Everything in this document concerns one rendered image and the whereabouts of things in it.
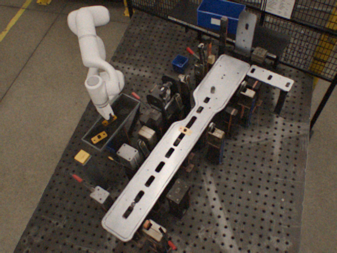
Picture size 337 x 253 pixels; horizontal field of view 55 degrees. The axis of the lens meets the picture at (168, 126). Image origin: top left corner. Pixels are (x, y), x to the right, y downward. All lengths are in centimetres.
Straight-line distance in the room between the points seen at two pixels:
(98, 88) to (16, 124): 215
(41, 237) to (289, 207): 151
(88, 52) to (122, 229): 89
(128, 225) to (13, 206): 165
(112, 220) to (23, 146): 187
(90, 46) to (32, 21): 307
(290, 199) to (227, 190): 38
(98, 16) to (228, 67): 93
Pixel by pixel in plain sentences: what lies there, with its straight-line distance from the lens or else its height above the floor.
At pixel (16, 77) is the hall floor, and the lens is 408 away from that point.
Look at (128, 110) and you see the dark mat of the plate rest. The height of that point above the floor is 116.
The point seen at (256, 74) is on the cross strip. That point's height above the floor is 100.
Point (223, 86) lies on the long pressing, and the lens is 215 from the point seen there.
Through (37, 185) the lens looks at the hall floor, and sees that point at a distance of 321.
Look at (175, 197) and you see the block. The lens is 174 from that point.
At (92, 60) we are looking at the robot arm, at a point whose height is 154.
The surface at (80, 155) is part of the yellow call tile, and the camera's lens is 180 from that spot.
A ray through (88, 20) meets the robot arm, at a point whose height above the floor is 163.
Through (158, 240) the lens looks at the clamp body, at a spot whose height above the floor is 106.
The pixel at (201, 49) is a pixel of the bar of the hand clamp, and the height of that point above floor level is 118.
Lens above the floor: 267
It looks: 58 degrees down
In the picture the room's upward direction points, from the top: 8 degrees counter-clockwise
